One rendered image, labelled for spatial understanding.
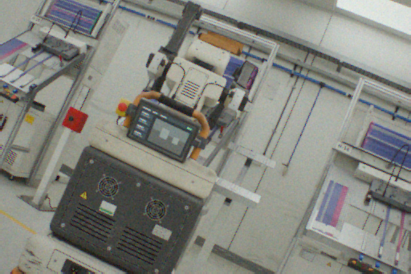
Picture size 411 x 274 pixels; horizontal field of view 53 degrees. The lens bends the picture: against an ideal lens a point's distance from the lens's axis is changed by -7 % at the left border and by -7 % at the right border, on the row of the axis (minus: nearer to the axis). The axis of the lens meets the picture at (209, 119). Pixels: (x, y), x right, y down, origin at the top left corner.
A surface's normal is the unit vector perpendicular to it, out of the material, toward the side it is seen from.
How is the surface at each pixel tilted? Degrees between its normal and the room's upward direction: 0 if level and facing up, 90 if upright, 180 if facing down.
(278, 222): 90
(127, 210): 90
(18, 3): 90
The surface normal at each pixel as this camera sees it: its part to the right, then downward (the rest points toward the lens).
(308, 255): -0.18, -0.19
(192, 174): 0.04, -0.09
